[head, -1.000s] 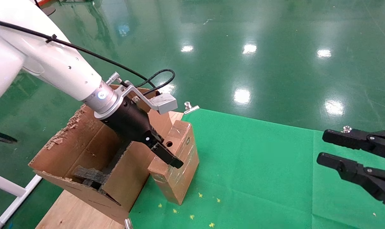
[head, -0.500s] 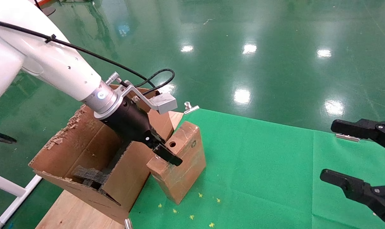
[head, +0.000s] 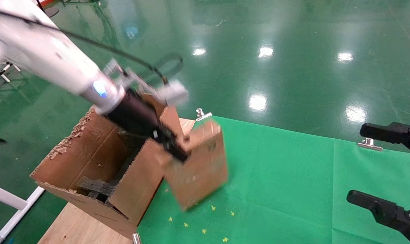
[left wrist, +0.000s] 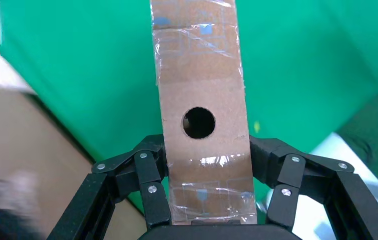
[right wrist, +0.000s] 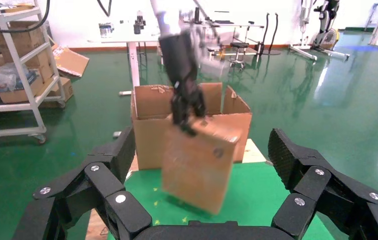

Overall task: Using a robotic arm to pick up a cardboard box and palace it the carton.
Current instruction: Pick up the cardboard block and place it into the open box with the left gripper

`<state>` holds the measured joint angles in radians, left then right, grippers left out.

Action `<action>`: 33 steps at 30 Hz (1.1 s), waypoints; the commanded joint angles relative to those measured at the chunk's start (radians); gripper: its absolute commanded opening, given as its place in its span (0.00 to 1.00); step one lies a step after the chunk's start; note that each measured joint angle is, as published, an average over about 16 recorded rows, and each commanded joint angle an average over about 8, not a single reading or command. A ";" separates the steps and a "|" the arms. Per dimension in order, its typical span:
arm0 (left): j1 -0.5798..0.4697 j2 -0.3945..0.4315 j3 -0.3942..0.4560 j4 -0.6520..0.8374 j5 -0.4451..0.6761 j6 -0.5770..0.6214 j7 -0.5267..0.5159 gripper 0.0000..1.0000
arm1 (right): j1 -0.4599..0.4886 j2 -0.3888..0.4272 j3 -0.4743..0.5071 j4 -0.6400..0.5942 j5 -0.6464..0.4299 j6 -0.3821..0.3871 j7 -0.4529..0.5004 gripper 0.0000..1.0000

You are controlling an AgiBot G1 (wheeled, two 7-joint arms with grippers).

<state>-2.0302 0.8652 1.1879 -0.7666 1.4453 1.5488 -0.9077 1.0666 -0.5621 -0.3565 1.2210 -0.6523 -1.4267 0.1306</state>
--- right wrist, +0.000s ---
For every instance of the loose cardboard sheet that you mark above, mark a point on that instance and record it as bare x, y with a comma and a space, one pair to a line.
71, 63

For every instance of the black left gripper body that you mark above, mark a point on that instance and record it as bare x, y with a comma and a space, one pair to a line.
180, 63

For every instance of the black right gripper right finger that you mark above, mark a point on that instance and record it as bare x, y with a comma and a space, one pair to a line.
321, 192

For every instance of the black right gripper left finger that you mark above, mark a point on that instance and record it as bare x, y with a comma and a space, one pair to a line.
86, 198

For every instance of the flat cardboard box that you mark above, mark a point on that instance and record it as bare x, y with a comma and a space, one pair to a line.
20, 96

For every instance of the white shelf rack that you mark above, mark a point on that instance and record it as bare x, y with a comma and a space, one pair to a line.
6, 107

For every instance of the clear plastic bag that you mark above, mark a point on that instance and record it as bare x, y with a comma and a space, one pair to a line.
6, 76

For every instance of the open cardboard carton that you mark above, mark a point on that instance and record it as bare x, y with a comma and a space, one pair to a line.
149, 142

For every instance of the cardboard box with print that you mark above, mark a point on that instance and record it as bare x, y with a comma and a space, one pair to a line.
64, 89

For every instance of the white work table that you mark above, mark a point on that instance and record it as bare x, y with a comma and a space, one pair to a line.
122, 37

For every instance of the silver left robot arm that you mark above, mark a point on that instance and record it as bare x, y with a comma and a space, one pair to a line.
160, 16

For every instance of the large cardboard box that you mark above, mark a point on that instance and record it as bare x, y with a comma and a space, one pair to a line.
23, 38

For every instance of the green cloth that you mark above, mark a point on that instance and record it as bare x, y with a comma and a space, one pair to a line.
255, 195

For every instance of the metal can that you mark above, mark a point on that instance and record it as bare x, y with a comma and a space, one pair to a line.
106, 30

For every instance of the yellow black floor machine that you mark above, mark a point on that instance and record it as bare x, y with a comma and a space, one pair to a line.
327, 36

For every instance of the small cardboard box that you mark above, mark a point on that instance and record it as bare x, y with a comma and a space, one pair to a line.
195, 169

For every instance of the black swivel stool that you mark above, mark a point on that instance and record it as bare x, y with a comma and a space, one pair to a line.
239, 45

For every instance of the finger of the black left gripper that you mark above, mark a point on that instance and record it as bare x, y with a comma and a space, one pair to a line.
198, 104
179, 112

